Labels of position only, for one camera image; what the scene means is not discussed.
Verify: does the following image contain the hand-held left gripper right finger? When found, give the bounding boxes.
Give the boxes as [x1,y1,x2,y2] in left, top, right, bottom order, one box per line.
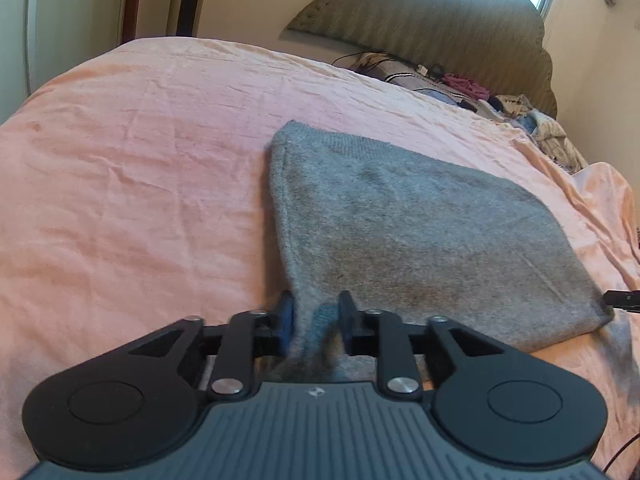
[337,290,502,402]

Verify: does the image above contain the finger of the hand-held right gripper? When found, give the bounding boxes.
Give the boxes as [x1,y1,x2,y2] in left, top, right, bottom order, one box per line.
[602,288,640,311]

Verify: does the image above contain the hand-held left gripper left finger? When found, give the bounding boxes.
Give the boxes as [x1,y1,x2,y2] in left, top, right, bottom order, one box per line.
[128,290,297,402]

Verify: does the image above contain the grey sweater with navy sleeves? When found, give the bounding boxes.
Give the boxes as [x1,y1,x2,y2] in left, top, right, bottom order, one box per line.
[257,120,635,413]

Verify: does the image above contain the pink bed sheet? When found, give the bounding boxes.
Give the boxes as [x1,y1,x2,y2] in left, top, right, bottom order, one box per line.
[0,37,640,480]

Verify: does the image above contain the grey striped pillow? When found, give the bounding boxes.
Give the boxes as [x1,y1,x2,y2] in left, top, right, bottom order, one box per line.
[350,52,483,112]

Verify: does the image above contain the magenta cloth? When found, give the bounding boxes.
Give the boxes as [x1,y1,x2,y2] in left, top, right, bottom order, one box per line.
[442,73,494,102]

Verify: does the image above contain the olive padded headboard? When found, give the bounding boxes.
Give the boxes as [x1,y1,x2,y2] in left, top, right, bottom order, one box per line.
[286,0,559,119]

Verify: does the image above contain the white wardrobe door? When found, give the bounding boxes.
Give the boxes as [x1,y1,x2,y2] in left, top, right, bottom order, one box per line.
[0,0,127,126]

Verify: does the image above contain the thin dark cable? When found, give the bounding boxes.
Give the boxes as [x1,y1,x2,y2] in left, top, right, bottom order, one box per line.
[601,429,640,476]

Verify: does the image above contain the black cable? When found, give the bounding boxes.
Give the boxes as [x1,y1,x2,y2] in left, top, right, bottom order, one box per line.
[332,50,447,80]

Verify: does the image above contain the brown wooden door frame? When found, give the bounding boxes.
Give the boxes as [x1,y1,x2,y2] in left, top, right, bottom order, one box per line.
[121,0,147,44]

